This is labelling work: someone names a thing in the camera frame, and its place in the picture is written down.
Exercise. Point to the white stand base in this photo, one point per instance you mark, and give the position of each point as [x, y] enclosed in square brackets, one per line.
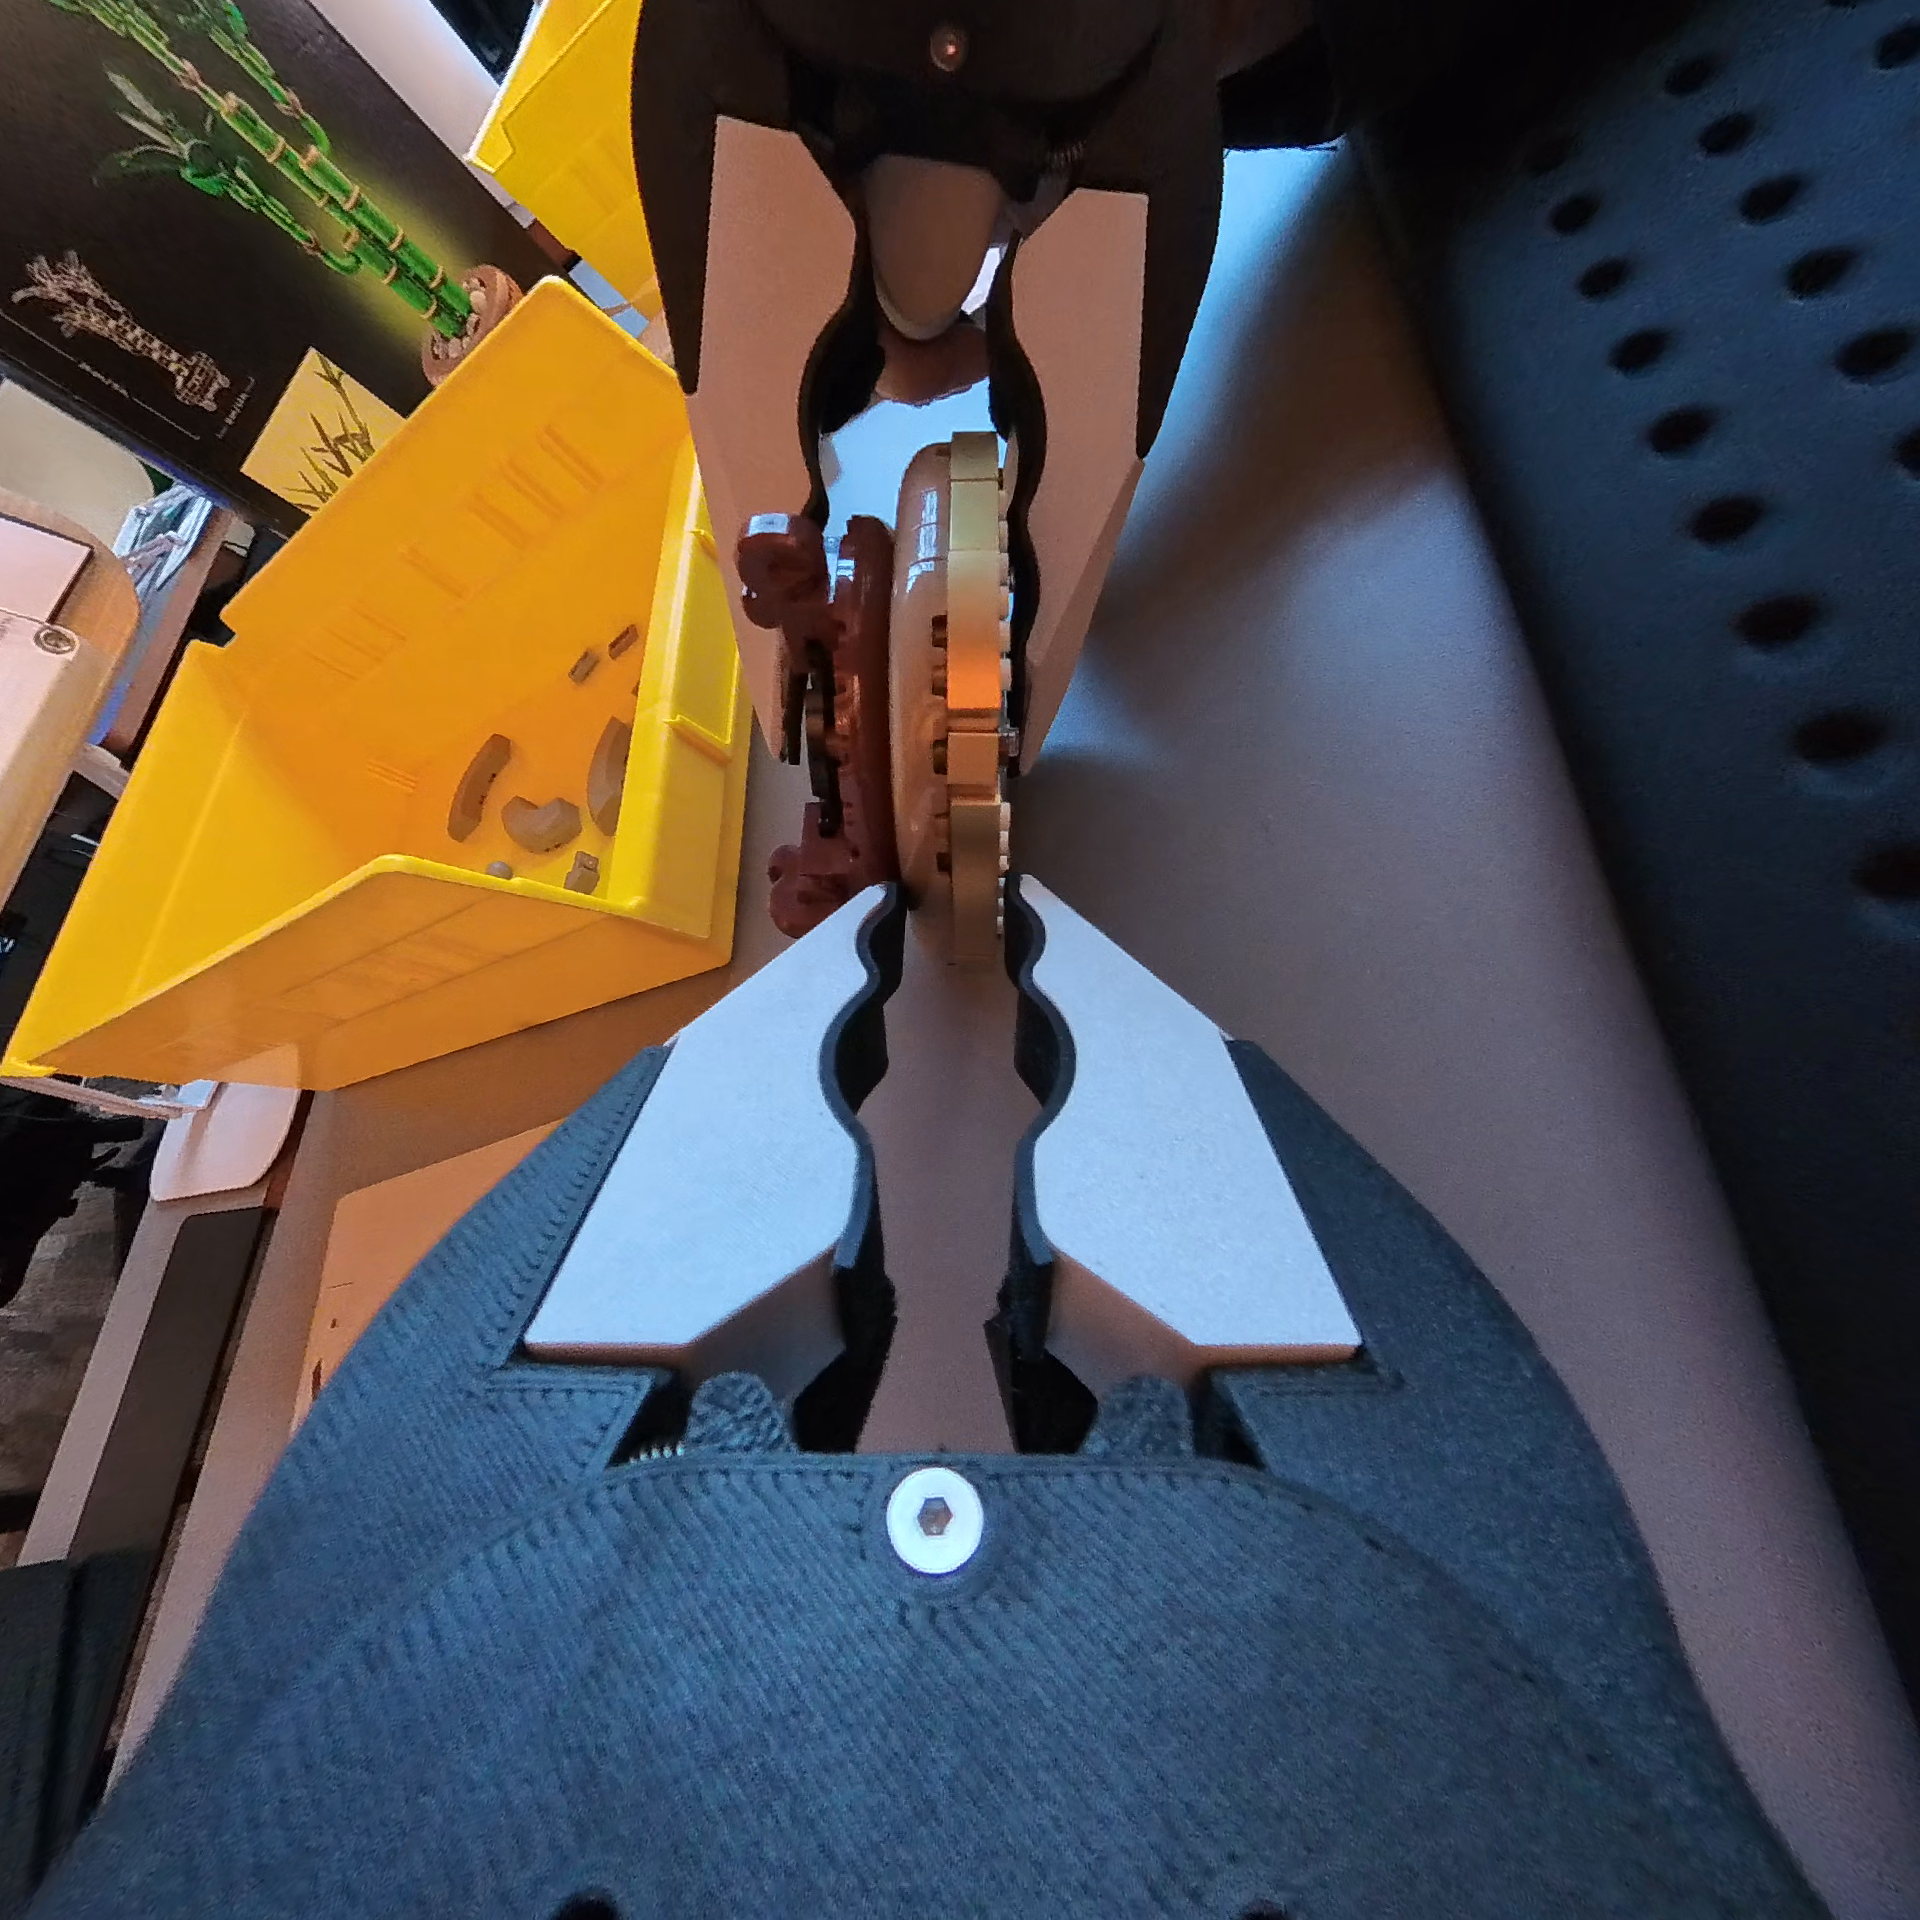
[225, 1141]

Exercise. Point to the black dotted mat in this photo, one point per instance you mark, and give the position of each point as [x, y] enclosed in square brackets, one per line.
[1724, 524]

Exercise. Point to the beige side table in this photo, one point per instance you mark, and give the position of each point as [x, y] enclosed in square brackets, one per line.
[45, 705]

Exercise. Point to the round toy brick model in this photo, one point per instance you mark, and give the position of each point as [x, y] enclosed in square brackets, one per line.
[968, 661]

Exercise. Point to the person's right hand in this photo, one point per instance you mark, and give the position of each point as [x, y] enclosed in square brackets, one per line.
[931, 374]

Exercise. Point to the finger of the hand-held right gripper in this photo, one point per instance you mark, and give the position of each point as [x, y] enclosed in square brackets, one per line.
[758, 375]
[1088, 389]

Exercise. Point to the scattered loose toy bricks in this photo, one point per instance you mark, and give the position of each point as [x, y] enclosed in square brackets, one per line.
[541, 819]

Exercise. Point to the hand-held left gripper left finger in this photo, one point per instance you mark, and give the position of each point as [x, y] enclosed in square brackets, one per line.
[705, 1201]

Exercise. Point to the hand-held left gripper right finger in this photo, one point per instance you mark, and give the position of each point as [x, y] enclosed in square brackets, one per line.
[1184, 1201]

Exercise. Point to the person's right forearm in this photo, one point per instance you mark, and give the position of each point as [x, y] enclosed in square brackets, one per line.
[1276, 77]

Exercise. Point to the yellow plastic bin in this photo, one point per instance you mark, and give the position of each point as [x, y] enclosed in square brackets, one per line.
[451, 495]
[579, 136]

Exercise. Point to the black bamboo toy set box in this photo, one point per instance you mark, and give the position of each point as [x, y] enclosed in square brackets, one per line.
[225, 182]

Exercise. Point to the open instruction booklet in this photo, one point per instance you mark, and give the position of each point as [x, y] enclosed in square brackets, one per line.
[389, 1277]

